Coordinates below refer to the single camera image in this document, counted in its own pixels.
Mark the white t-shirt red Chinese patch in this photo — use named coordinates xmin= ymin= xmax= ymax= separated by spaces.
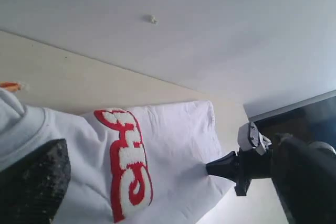
xmin=1 ymin=89 xmax=233 ymax=223

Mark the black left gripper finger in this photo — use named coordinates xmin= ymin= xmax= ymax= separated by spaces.
xmin=1 ymin=139 xmax=71 ymax=223

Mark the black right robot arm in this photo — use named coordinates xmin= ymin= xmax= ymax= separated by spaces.
xmin=206 ymin=134 xmax=335 ymax=223

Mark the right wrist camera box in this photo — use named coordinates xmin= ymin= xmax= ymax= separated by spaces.
xmin=237 ymin=122 xmax=272 ymax=155

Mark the dark panel at wall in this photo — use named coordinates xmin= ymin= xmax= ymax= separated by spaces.
xmin=248 ymin=91 xmax=335 ymax=147

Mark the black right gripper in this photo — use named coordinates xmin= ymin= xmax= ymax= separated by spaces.
xmin=206 ymin=148 xmax=273 ymax=197

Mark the orange hang tag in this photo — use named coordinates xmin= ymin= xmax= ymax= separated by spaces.
xmin=0 ymin=82 xmax=29 ymax=92

